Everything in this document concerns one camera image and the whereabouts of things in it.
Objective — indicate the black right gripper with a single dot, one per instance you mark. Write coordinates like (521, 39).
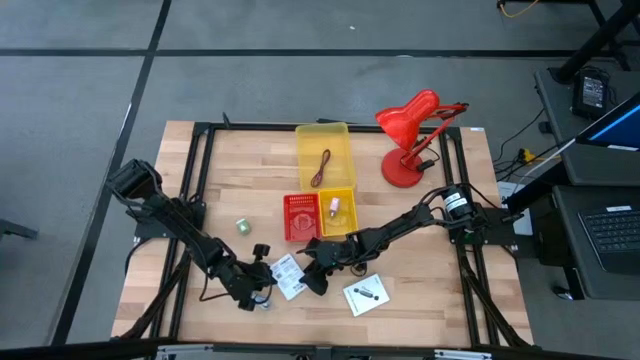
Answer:
(332, 252)

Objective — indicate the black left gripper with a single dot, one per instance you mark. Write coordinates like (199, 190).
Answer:
(237, 280)

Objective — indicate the white box with printed label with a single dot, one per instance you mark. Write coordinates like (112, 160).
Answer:
(289, 275)

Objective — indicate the white card with black print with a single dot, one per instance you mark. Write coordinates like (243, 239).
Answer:
(366, 295)

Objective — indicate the pink cube charger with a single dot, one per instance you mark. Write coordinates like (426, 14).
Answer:
(334, 206)

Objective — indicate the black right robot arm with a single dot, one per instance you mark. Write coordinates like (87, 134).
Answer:
(400, 225)

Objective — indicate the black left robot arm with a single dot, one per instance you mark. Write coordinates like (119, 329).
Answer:
(175, 220)

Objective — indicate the large translucent yellow bin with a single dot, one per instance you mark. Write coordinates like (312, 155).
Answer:
(340, 150)

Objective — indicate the small red slotted basket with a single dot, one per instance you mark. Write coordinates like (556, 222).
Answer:
(302, 220)

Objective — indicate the green cube charger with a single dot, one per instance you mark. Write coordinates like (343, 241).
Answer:
(243, 226)

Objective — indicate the small yellow slotted basket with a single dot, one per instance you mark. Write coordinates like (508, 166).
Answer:
(347, 220)

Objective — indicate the red desk lamp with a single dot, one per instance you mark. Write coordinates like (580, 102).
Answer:
(402, 122)

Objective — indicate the white paper sheet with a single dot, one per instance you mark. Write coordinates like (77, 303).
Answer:
(507, 189)

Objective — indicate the yellow plug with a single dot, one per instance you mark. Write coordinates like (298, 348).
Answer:
(525, 155)

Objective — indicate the dark chair base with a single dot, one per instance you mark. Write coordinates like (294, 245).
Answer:
(15, 229)

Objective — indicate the black side desk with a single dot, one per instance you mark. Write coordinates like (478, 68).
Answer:
(555, 100)

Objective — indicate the black laptop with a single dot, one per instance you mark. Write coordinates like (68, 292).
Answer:
(612, 235)

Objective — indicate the black power adapter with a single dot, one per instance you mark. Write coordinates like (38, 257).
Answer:
(592, 92)

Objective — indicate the monitor with blue screen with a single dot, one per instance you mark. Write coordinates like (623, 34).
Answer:
(620, 125)

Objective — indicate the black slanted desk beam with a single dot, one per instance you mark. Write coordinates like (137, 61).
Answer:
(600, 35)

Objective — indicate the silver frame bracket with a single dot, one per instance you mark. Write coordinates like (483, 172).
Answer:
(462, 355)
(185, 352)

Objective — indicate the black aluminium table frame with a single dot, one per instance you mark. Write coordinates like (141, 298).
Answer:
(250, 126)

